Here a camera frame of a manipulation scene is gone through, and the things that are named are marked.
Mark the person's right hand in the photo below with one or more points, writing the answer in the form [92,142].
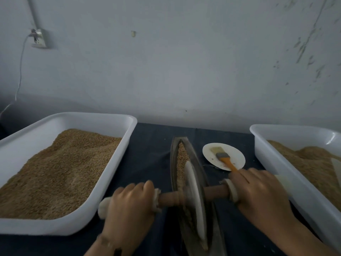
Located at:
[262,197]

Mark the person's left hand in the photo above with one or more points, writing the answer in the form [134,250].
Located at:
[127,210]

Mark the person's left little finger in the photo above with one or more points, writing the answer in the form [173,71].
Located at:
[119,191]

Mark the person's left middle finger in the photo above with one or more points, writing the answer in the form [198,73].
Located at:
[139,187]

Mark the person's right fingers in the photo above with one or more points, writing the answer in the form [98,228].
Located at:
[247,177]

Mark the grinding wheel with wooden axle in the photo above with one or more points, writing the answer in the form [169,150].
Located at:
[170,199]

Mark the person's left forearm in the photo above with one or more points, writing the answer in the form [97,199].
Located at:
[112,246]

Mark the person's right forearm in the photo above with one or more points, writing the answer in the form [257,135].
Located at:
[298,238]

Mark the round white plate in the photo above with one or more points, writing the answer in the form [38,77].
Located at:
[234,154]

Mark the dark blue tablecloth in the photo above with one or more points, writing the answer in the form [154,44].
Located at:
[149,157]

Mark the grain in grinding trough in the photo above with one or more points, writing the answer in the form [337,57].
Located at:
[182,157]

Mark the boat-shaped metal grinding trough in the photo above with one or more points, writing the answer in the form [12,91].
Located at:
[197,157]

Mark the heap of brown grain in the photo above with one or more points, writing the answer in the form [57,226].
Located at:
[61,173]
[314,165]

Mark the large white plastic tray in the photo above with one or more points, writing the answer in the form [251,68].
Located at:
[80,118]
[293,135]

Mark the white plug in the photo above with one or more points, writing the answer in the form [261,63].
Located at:
[34,34]

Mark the white wall socket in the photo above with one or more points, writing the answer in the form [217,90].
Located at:
[42,39]

